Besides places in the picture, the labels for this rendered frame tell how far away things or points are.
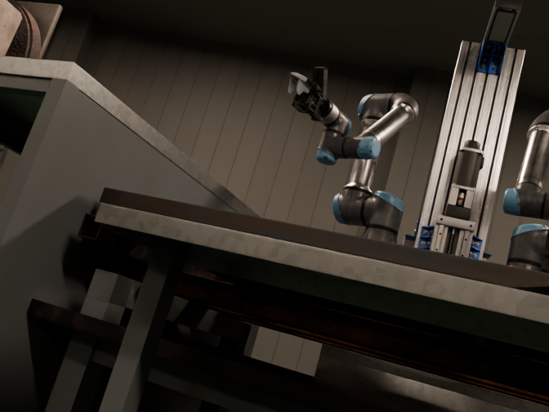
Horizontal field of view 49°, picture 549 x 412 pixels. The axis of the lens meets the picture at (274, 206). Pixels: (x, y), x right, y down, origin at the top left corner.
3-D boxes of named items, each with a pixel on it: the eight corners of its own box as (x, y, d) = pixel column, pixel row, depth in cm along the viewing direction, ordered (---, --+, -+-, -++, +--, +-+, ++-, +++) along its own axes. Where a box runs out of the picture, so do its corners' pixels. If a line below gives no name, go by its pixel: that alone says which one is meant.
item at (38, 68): (67, 79, 121) (73, 61, 122) (-121, 60, 146) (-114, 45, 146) (282, 247, 236) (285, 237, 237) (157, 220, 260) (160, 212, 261)
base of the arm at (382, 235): (355, 254, 224) (362, 229, 226) (395, 264, 220) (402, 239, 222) (354, 245, 209) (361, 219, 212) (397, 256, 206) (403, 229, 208)
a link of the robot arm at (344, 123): (350, 140, 213) (356, 118, 215) (335, 126, 205) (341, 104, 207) (331, 140, 218) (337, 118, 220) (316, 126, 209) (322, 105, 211)
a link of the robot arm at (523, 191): (532, 96, 196) (502, 194, 167) (569, 98, 191) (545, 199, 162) (530, 125, 204) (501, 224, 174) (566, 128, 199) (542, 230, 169)
